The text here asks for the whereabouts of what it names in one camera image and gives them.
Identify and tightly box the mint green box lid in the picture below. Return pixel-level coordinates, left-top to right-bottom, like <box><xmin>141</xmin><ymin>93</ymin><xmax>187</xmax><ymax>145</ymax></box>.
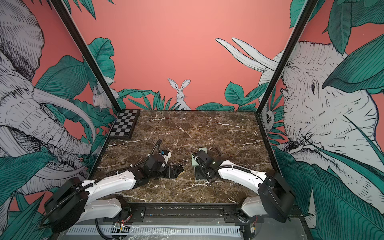
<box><xmin>191</xmin><ymin>147</ymin><xmax>208</xmax><ymax>167</ymax></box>

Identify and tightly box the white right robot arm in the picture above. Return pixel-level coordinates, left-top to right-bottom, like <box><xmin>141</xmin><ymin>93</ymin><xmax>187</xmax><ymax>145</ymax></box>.
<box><xmin>192</xmin><ymin>150</ymin><xmax>296</xmax><ymax>223</ymax></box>

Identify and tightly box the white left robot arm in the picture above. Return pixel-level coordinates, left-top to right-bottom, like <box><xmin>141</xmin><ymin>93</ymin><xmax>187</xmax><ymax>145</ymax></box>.
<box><xmin>38</xmin><ymin>151</ymin><xmax>185</xmax><ymax>233</ymax></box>

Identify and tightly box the black white checkerboard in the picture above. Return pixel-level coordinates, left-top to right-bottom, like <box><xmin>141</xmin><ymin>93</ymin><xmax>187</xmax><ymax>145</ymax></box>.
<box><xmin>109</xmin><ymin>109</ymin><xmax>140</xmax><ymax>140</ymax></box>

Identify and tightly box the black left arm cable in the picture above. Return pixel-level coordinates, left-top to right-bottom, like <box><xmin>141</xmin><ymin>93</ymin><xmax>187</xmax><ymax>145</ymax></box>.
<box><xmin>37</xmin><ymin>138</ymin><xmax>164</xmax><ymax>230</ymax></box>

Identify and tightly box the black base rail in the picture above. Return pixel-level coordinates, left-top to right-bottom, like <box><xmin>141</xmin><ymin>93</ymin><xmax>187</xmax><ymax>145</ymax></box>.
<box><xmin>129</xmin><ymin>203</ymin><xmax>249</xmax><ymax>223</ymax></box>

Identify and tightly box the white slotted cable duct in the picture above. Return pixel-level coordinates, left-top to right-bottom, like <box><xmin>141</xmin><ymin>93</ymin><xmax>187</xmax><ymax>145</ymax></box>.
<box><xmin>65</xmin><ymin>224</ymin><xmax>242</xmax><ymax>238</ymax></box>

